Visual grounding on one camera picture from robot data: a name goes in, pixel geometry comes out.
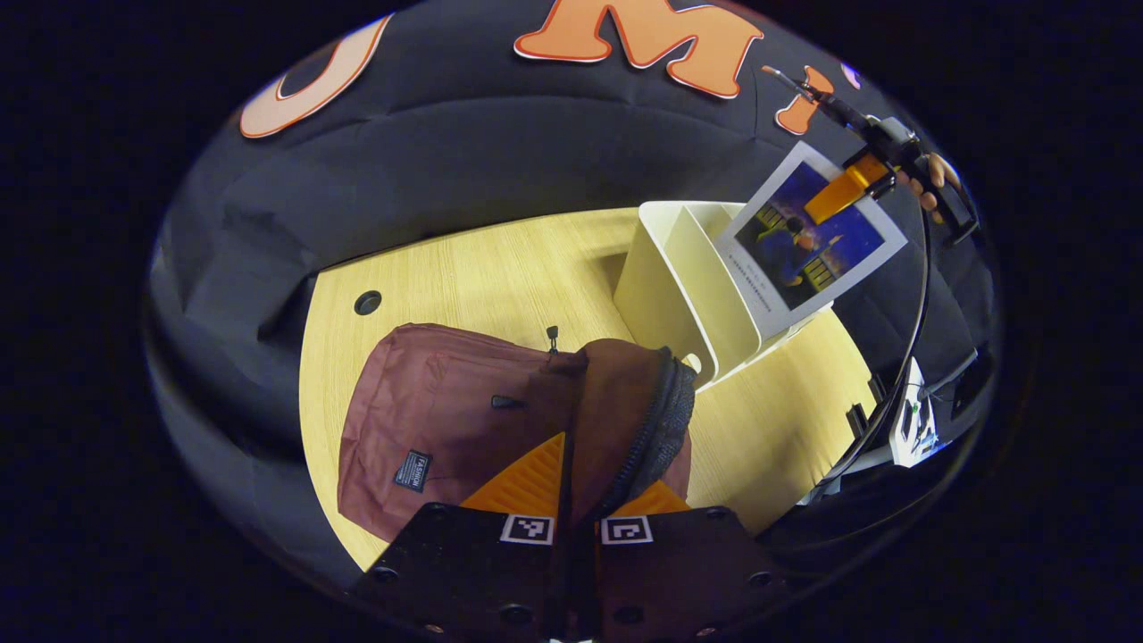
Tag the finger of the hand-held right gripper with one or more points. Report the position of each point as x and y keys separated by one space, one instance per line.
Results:
x=835 y=196

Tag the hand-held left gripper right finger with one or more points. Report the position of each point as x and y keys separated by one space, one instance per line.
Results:
x=688 y=572

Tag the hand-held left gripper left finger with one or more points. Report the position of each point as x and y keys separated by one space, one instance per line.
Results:
x=482 y=580

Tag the blue cover book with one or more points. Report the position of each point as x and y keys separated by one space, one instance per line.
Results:
x=804 y=259

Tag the maroon schoolbag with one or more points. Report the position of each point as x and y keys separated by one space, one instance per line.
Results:
x=446 y=411

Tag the white bookshelf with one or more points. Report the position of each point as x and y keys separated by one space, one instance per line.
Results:
x=670 y=295

